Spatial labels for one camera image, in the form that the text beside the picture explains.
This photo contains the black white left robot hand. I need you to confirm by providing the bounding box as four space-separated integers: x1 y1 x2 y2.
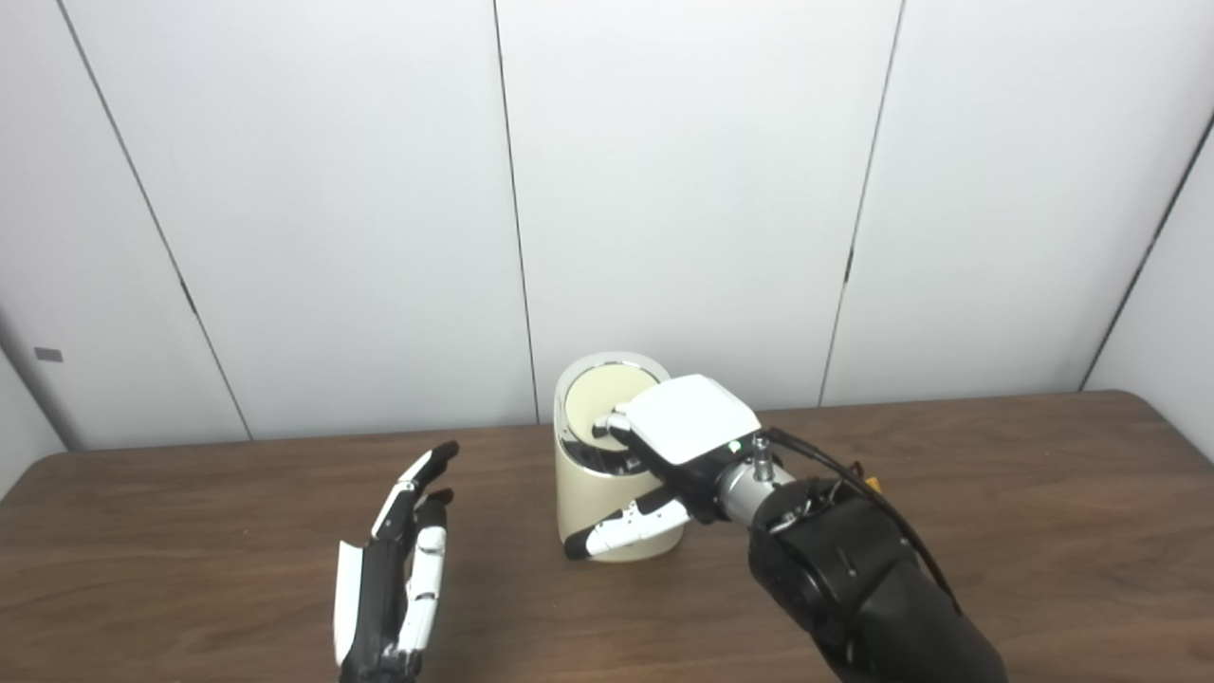
333 440 461 683

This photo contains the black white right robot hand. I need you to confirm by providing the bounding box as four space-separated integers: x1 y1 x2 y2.
564 374 764 561

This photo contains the cream round bin lid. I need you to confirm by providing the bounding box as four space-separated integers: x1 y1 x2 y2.
563 364 665 442

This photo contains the cream-colored bin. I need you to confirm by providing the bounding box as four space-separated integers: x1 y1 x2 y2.
553 352 686 563

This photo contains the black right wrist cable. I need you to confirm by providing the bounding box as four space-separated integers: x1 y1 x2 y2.
759 427 961 613

